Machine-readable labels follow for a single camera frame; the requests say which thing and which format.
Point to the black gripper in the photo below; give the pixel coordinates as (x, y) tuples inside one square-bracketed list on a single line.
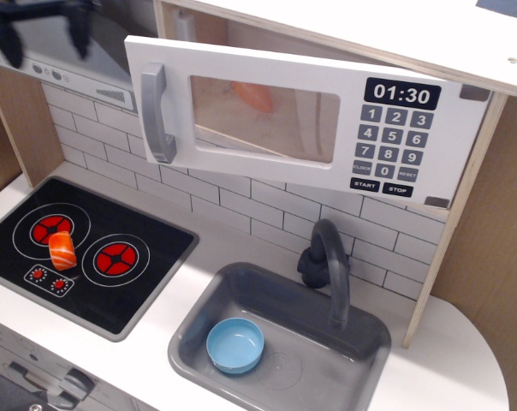
[(77, 13)]

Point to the white toy microwave door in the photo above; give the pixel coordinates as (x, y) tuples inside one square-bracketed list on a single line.
[(351, 127)]

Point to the orange toy inside microwave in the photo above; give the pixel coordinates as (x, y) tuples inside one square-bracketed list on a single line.
[(255, 95)]

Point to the grey range hood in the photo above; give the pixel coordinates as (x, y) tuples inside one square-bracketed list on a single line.
[(49, 55)]

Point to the orange salmon sushi toy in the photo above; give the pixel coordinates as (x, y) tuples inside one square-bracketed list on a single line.
[(62, 251)]

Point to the black toy stovetop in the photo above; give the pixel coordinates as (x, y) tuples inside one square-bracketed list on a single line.
[(124, 257)]

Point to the grey oven front panel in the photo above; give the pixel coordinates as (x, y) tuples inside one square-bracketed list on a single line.
[(60, 383)]

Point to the dark grey toy faucet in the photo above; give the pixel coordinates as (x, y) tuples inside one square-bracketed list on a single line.
[(323, 263)]

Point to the light blue bowl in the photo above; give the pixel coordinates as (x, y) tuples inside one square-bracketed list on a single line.
[(235, 345)]

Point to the grey toy sink basin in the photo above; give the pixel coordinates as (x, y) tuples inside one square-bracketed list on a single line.
[(307, 363)]

